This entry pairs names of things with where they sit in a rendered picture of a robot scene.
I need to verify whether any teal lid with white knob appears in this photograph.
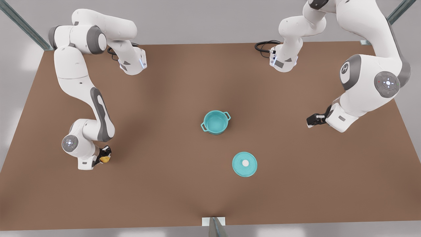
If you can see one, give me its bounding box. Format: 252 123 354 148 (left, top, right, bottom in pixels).
232 151 258 177

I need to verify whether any black cable loop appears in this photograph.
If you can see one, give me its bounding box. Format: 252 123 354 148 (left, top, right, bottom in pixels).
255 40 282 58
107 42 140 61

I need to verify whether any teal pot with handles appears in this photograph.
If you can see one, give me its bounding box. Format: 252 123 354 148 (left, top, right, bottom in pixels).
201 110 231 135

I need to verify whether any silver frame post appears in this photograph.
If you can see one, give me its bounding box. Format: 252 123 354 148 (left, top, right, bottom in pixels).
202 217 229 237
0 0 54 51
360 0 417 46

